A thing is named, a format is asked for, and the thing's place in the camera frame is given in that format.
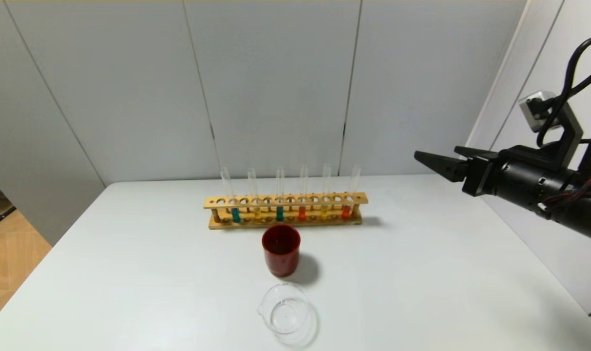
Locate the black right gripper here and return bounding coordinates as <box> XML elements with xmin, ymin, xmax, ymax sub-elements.
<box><xmin>413</xmin><ymin>145</ymin><xmax>548</xmax><ymax>214</ymax></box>

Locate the test tube with red liquid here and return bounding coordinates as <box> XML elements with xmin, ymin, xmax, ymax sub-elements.
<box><xmin>298</xmin><ymin>165</ymin><xmax>308</xmax><ymax>221</ymax></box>
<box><xmin>342</xmin><ymin>164</ymin><xmax>361</xmax><ymax>219</ymax></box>

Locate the test tube with yellow liquid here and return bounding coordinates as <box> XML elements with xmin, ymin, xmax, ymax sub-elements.
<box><xmin>321</xmin><ymin>164</ymin><xmax>331</xmax><ymax>220</ymax></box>
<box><xmin>248</xmin><ymin>168</ymin><xmax>262</xmax><ymax>218</ymax></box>

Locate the wooden test tube rack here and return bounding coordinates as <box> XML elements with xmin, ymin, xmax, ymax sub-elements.
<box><xmin>204</xmin><ymin>192</ymin><xmax>368</xmax><ymax>230</ymax></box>

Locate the test tube with teal liquid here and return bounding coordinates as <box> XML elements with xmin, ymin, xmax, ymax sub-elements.
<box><xmin>221</xmin><ymin>167</ymin><xmax>241</xmax><ymax>224</ymax></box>
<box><xmin>276</xmin><ymin>166</ymin><xmax>285</xmax><ymax>222</ymax></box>

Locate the dark red plastic cup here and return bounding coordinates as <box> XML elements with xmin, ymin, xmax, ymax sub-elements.
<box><xmin>262</xmin><ymin>224</ymin><xmax>301</xmax><ymax>277</ymax></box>

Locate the clear plastic spouted bowl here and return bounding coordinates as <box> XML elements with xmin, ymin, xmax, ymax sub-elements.
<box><xmin>257</xmin><ymin>282</ymin><xmax>309</xmax><ymax>334</ymax></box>

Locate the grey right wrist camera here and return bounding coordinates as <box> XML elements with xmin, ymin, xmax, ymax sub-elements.
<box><xmin>519</xmin><ymin>91</ymin><xmax>584</xmax><ymax>170</ymax></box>

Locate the red black braided wire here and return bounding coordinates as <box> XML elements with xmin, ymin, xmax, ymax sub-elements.
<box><xmin>541</xmin><ymin>163</ymin><xmax>591</xmax><ymax>208</ymax></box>

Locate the black camera cable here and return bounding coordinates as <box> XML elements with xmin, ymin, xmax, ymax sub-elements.
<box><xmin>536</xmin><ymin>36</ymin><xmax>591</xmax><ymax>148</ymax></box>

